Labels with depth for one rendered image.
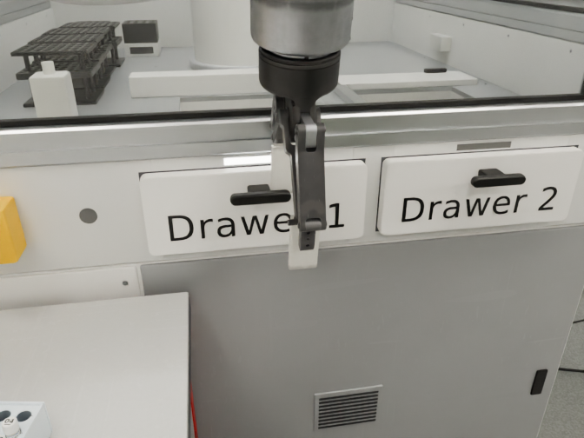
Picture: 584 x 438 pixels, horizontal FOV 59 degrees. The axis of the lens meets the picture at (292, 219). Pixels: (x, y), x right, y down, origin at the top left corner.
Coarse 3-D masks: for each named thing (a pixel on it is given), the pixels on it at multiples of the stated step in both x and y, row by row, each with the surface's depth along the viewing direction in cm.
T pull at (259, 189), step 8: (256, 184) 65; (264, 184) 65; (248, 192) 62; (256, 192) 62; (264, 192) 62; (272, 192) 62; (280, 192) 62; (288, 192) 63; (232, 200) 62; (240, 200) 62; (248, 200) 62; (256, 200) 62; (264, 200) 62; (272, 200) 63; (280, 200) 63; (288, 200) 63
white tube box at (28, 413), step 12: (0, 408) 47; (12, 408) 47; (24, 408) 47; (36, 408) 47; (0, 420) 47; (24, 420) 48; (36, 420) 46; (48, 420) 49; (0, 432) 45; (24, 432) 45; (36, 432) 46; (48, 432) 49
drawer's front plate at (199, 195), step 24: (240, 168) 65; (264, 168) 65; (336, 168) 66; (360, 168) 67; (144, 192) 63; (168, 192) 64; (192, 192) 64; (216, 192) 65; (240, 192) 65; (336, 192) 68; (360, 192) 68; (144, 216) 65; (192, 216) 66; (216, 216) 66; (240, 216) 67; (264, 216) 67; (360, 216) 70; (168, 240) 66; (192, 240) 67; (216, 240) 68; (240, 240) 68; (264, 240) 69; (288, 240) 70
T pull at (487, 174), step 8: (480, 176) 67; (488, 176) 67; (496, 176) 67; (504, 176) 67; (512, 176) 67; (520, 176) 67; (472, 184) 67; (480, 184) 67; (488, 184) 67; (496, 184) 67; (504, 184) 67; (512, 184) 68; (520, 184) 68
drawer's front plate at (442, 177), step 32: (384, 160) 69; (416, 160) 68; (448, 160) 68; (480, 160) 69; (512, 160) 70; (544, 160) 71; (576, 160) 72; (384, 192) 69; (416, 192) 70; (448, 192) 71; (480, 192) 72; (512, 192) 72; (544, 192) 73; (384, 224) 71; (416, 224) 72; (448, 224) 73; (480, 224) 74; (512, 224) 75
